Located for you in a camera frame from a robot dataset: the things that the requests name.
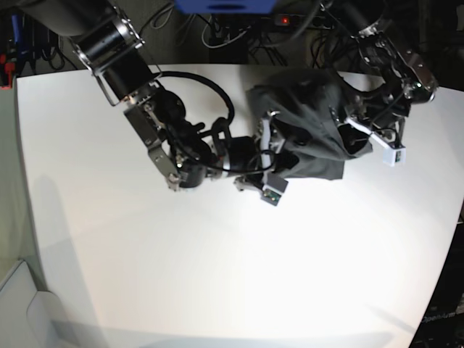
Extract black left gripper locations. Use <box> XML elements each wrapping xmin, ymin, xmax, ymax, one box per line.
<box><xmin>339</xmin><ymin>101</ymin><xmax>398</xmax><ymax>152</ymax></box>

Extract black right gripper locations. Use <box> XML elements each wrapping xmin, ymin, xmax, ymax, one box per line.
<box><xmin>220</xmin><ymin>136</ymin><xmax>262</xmax><ymax>178</ymax></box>

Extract dark grey t-shirt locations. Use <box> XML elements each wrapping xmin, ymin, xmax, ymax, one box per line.
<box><xmin>246</xmin><ymin>68</ymin><xmax>373</xmax><ymax>181</ymax></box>

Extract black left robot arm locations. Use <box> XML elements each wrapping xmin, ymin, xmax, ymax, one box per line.
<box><xmin>320</xmin><ymin>1</ymin><xmax>439</xmax><ymax>154</ymax></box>

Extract black power strip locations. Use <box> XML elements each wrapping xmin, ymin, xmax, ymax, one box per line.
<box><xmin>273</xmin><ymin>13</ymin><xmax>333</xmax><ymax>29</ymax></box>

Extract black equipment rack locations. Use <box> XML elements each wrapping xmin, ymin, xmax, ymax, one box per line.
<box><xmin>1</xmin><ymin>9</ymin><xmax>78</xmax><ymax>76</ymax></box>

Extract red clamp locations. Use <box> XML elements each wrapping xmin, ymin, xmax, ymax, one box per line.
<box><xmin>0</xmin><ymin>54</ymin><xmax>15</xmax><ymax>89</ymax></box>

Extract white camera bracket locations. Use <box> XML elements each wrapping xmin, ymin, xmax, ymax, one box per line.
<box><xmin>233</xmin><ymin>110</ymin><xmax>290</xmax><ymax>207</ymax></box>
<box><xmin>328</xmin><ymin>106</ymin><xmax>406</xmax><ymax>167</ymax></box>

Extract black cable bundle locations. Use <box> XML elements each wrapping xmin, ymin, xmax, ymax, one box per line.
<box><xmin>173</xmin><ymin>10</ymin><xmax>363</xmax><ymax>70</ymax></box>

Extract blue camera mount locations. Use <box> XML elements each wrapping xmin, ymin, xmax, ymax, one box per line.
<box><xmin>175</xmin><ymin>0</ymin><xmax>276</xmax><ymax>15</ymax></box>

